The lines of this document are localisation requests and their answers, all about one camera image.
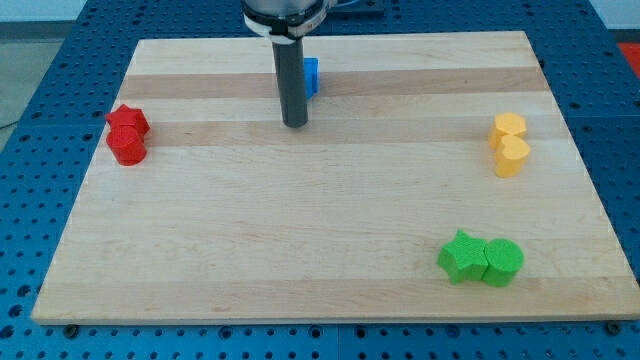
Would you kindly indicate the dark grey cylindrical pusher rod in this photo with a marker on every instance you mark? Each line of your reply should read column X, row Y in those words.
column 289, row 66

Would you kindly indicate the green star block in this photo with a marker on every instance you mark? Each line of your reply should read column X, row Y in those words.
column 463, row 258

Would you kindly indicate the red star block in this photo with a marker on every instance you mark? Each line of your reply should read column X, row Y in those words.
column 127, row 116

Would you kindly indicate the blue block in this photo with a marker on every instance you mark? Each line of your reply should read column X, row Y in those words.
column 311, row 67

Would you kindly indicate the red cylinder block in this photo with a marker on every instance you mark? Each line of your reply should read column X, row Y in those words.
column 126, row 145

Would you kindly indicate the yellow hexagon block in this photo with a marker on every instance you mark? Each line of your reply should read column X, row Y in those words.
column 503, row 124

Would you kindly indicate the green cylinder block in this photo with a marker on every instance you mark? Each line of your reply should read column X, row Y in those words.
column 504, row 260

